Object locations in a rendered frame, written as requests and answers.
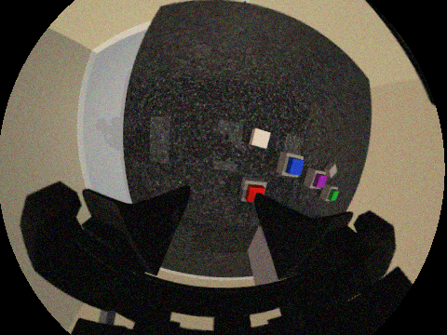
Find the purple button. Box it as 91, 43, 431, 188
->
303, 168, 327, 189

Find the red button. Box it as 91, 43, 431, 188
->
239, 176, 267, 202

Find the green button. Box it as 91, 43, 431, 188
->
319, 183, 340, 201

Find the blue button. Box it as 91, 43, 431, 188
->
276, 152, 305, 178

